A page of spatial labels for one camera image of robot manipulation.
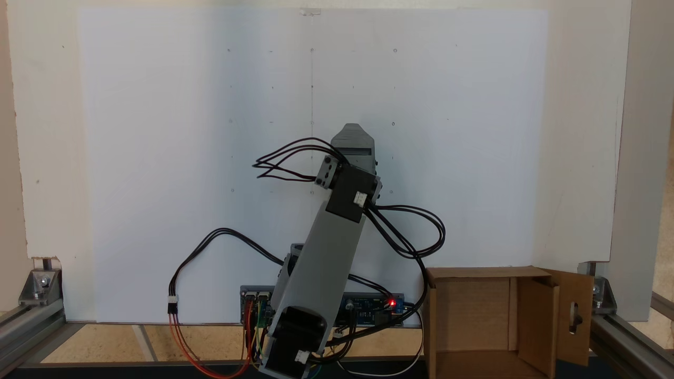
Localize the blue circuit board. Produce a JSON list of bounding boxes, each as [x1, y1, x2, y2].
[[340, 293, 406, 327]]

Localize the small circuit board with connectors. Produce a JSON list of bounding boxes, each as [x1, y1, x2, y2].
[[241, 286, 275, 327]]

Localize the white paper sheet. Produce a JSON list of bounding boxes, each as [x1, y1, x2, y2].
[[78, 7, 548, 324]]

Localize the brown cardboard box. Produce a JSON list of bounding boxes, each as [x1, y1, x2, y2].
[[423, 266, 594, 379]]

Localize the black gripper motor cable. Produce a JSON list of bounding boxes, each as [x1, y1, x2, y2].
[[252, 137, 332, 183]]

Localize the black looping cable bundle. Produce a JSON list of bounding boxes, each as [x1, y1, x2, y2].
[[316, 204, 447, 364]]

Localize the long black cable white connector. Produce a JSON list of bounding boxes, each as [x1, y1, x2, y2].
[[168, 227, 286, 316]]

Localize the orange wires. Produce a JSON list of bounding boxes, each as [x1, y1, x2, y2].
[[168, 303, 254, 379]]

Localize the aluminium corner bracket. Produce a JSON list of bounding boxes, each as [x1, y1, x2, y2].
[[19, 268, 63, 306], [592, 276, 617, 315]]

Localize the aluminium frame rail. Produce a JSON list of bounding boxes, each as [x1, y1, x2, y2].
[[590, 311, 674, 379], [0, 297, 67, 375]]

